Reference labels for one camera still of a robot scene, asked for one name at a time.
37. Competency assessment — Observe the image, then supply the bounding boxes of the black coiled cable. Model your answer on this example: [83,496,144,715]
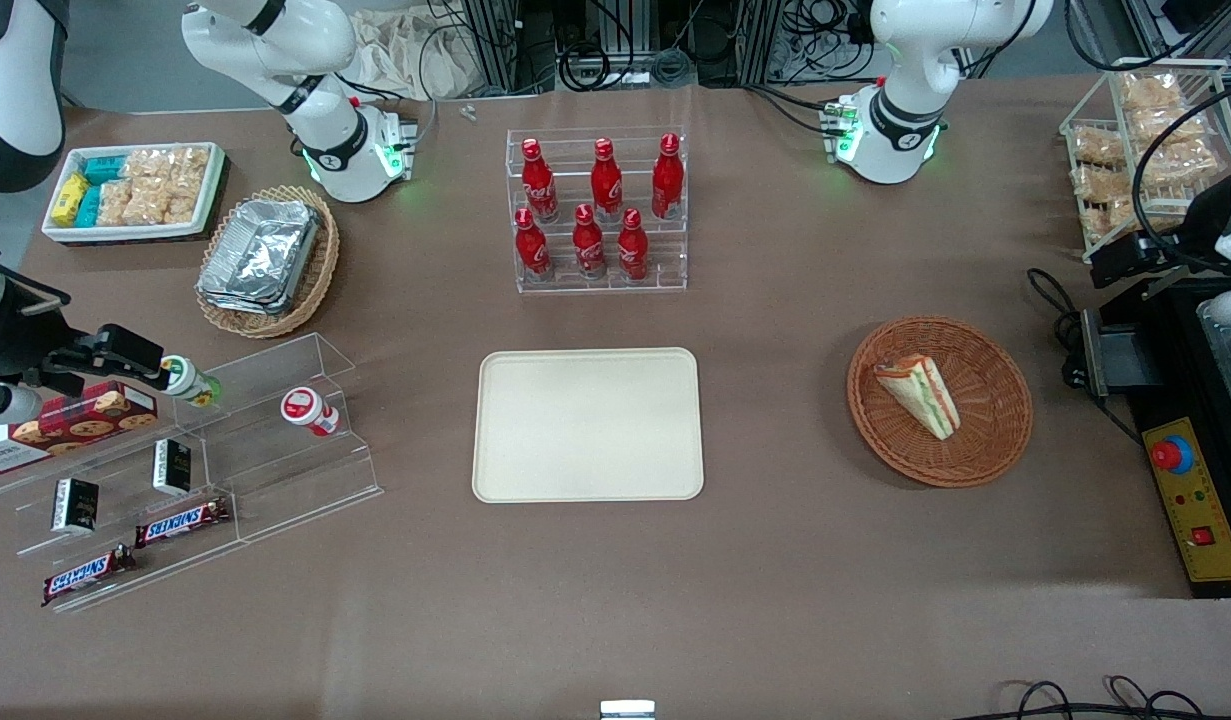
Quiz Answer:
[558,42,613,93]

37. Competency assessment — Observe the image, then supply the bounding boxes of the grey metal plate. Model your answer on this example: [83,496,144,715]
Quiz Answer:
[1080,305,1166,398]

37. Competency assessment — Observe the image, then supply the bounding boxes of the red cola bottle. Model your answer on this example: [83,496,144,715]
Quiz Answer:
[573,204,608,280]
[617,208,649,282]
[590,138,623,223]
[521,138,559,223]
[515,207,553,281]
[652,133,685,221]

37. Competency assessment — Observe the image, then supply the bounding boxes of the red emergency stop button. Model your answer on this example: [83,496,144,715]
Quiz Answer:
[1152,435,1195,477]

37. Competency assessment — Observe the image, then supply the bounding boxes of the yellow control panel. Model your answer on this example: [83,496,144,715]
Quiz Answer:
[1143,418,1231,584]

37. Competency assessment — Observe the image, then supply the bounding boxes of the green lidded yogurt cup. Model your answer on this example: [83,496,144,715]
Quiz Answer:
[160,355,222,408]

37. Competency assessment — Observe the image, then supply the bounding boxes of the triangular sandwich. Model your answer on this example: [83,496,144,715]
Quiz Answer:
[872,354,962,442]

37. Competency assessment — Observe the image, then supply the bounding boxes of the beige crumpled cloth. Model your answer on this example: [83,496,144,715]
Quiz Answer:
[353,8,476,101]

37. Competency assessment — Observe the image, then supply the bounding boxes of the red tartan cookie box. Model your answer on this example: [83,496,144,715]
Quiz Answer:
[0,381,160,477]

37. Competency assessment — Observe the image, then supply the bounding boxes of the clear acrylic bottle rack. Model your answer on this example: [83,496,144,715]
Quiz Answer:
[505,127,689,295]

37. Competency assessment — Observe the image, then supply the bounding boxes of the small black chocolate box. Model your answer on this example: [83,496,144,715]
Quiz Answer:
[52,478,101,535]
[153,438,193,497]

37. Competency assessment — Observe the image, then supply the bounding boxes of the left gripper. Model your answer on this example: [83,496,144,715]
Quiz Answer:
[1089,170,1231,292]

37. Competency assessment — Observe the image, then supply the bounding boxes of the aluminium foil tray stack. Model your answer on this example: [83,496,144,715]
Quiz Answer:
[197,198,323,317]

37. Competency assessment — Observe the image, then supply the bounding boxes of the clear acrylic stepped shelf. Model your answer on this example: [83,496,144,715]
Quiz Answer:
[0,332,384,613]

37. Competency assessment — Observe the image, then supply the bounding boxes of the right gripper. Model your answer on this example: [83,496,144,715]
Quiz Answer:
[0,285,169,397]

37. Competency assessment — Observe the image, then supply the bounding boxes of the black floor cable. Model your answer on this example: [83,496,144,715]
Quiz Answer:
[975,675,1231,720]

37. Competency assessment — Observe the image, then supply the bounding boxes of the snickers chocolate bar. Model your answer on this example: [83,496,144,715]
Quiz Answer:
[135,497,232,549]
[41,545,136,608]

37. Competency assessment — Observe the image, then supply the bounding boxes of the white rectangular snack tray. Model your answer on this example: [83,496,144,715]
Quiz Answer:
[41,142,226,244]

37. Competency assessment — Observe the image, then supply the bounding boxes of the beige plastic tray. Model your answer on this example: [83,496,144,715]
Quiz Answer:
[472,347,705,503]

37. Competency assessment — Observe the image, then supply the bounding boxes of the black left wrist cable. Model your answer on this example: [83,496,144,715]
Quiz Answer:
[1132,85,1231,271]

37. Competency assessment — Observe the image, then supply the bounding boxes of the red lidded yogurt cup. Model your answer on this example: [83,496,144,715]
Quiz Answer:
[280,386,342,438]

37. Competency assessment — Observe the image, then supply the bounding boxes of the light oval wicker basket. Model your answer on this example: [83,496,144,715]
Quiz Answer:
[195,185,341,339]

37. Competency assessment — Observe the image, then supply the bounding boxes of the black control box cable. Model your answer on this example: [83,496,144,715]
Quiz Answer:
[1025,268,1146,446]

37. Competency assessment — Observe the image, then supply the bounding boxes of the black aluminium frame post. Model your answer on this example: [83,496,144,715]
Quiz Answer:
[463,0,556,96]

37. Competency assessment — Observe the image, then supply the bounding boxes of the white wire snack rack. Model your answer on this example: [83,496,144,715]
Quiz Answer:
[1060,58,1231,266]

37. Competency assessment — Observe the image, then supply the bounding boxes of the yellow snack packet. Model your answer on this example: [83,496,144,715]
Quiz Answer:
[52,172,92,227]

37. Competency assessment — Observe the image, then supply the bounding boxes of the black control box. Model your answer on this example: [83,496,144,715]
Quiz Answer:
[1080,275,1231,601]

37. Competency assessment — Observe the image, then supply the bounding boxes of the brown round wicker basket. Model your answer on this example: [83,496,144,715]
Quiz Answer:
[846,316,1034,489]

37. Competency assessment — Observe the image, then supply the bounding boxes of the clear fried snack bag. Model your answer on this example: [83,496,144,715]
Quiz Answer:
[1120,75,1182,112]
[1130,105,1207,147]
[1072,128,1126,167]
[1080,196,1142,237]
[1147,140,1222,187]
[1075,165,1132,202]

